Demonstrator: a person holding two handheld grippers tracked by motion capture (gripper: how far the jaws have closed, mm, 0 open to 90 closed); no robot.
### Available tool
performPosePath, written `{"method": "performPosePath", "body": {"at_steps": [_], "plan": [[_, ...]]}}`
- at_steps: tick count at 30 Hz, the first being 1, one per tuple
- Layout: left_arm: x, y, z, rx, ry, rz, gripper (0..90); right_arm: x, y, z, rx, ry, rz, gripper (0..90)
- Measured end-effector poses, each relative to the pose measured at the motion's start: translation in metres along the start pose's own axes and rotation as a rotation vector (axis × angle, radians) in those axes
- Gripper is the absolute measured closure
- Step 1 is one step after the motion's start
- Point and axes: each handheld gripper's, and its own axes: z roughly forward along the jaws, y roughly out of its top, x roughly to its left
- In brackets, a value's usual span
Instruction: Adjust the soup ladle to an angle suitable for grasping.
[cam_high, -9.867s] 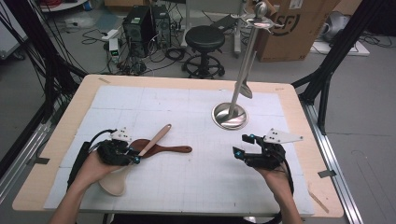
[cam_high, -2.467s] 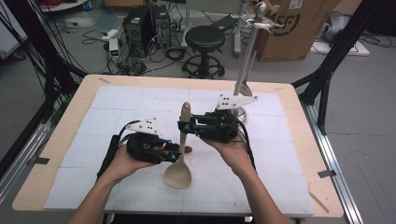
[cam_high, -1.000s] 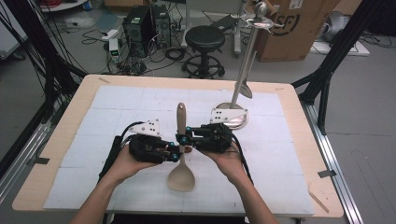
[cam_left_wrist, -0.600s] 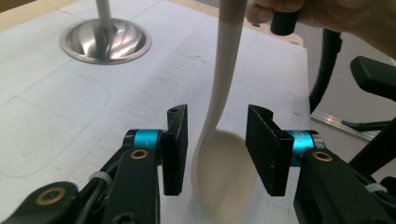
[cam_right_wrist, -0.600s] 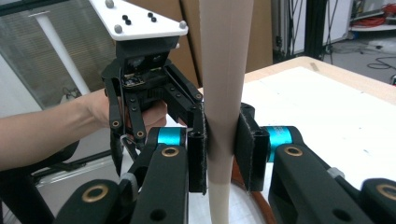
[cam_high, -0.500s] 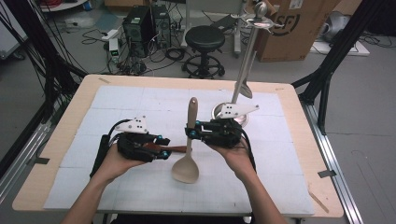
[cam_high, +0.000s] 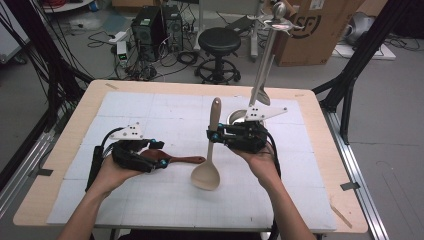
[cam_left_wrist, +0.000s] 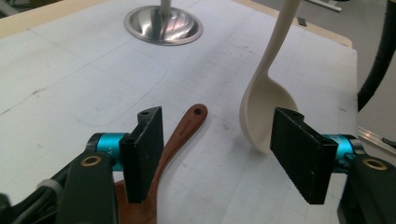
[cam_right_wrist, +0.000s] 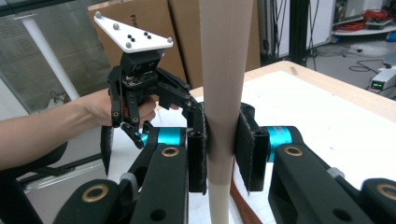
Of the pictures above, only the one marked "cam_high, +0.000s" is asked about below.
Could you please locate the thin wooden stick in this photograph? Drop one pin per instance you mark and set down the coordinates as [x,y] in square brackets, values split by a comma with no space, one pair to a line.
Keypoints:
[341,216]

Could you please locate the light wooden spoon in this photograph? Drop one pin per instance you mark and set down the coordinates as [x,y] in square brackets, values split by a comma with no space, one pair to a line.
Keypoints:
[206,176]

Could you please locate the small device with green display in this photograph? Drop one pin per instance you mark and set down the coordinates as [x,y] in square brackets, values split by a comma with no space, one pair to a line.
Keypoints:
[122,53]

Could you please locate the grey tape strip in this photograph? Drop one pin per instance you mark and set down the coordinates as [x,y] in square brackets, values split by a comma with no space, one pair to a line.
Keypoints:
[350,186]

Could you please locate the narrow black computer tower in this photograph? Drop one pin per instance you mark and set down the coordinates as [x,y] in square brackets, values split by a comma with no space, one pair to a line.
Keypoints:
[173,26]

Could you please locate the person's left hand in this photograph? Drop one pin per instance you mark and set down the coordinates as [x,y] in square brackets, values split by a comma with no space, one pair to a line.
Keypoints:
[110,178]

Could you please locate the white power strip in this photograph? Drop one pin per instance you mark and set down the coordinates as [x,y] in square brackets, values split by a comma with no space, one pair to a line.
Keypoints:
[118,37]

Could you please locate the black round stool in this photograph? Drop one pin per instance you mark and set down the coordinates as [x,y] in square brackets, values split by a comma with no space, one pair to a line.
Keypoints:
[219,40]

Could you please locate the person's right hand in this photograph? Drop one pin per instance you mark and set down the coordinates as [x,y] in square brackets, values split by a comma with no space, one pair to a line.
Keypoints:
[265,166]

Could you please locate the white round table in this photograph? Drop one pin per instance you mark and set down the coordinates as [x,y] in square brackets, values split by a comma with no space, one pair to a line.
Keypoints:
[70,5]

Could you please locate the black flat device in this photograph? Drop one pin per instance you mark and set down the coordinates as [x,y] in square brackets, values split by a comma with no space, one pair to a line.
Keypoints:
[240,24]

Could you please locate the metal utensil stand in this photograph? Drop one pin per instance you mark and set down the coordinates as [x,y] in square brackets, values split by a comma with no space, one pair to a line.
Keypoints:
[261,75]

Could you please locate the black tape strip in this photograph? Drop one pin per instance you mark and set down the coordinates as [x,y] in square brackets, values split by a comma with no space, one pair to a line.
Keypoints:
[41,172]

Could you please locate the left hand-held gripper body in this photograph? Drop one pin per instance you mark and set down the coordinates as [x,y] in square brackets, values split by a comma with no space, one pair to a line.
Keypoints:
[130,158]

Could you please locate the large cardboard box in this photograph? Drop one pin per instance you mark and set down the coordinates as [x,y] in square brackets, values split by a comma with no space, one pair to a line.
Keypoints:
[326,43]

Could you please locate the white metal stand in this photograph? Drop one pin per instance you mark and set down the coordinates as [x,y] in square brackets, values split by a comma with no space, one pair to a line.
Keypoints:
[255,40]

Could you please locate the grey rounded appliance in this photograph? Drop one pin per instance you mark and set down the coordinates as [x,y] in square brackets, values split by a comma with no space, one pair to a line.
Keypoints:
[358,28]

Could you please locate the white flat board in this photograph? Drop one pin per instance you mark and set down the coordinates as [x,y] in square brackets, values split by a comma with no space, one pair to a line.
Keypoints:
[383,53]

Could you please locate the aluminium rail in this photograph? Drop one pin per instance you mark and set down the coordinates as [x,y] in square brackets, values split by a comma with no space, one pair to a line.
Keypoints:
[23,166]
[360,186]

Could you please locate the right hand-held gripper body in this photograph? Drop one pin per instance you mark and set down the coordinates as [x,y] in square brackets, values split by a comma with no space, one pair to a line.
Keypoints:
[250,136]

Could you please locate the white grid mat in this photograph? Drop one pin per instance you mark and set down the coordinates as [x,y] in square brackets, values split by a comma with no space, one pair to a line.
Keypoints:
[216,206]

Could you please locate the wide black computer tower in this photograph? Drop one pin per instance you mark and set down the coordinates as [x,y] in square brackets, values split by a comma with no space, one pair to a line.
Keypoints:
[146,33]

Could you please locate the black metal frame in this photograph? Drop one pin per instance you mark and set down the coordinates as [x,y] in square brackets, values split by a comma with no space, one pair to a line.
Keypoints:
[55,96]
[360,53]

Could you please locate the dark brown wooden rice paddle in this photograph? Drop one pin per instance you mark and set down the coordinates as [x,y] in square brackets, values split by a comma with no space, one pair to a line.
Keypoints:
[190,160]

